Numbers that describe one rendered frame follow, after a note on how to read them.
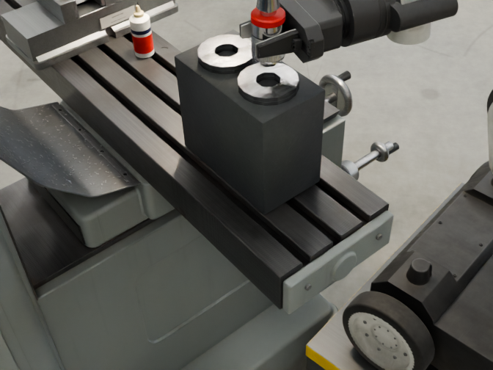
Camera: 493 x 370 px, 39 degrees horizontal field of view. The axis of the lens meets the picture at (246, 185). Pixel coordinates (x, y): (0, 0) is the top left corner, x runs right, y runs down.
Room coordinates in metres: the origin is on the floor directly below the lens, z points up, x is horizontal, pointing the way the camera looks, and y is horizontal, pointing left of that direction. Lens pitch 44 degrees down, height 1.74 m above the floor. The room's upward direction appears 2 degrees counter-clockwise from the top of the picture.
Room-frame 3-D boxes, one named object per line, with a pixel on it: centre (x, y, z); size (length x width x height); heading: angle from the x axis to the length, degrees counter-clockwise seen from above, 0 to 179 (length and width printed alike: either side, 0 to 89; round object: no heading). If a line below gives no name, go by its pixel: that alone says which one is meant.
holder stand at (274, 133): (0.86, -0.01, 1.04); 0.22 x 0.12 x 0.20; 37
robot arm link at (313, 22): (0.86, -0.12, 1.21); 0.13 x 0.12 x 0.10; 22
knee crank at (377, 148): (1.32, -0.32, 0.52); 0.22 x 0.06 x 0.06; 127
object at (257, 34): (0.82, -0.04, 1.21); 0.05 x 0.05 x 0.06
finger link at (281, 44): (0.79, -0.05, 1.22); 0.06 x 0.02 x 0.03; 112
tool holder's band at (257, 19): (0.82, -0.04, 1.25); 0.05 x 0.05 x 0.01
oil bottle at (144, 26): (1.21, 0.20, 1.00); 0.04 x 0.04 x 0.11
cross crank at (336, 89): (1.41, -0.21, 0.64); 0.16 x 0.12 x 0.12; 127
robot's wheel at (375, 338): (0.80, -0.28, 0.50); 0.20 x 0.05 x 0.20; 46
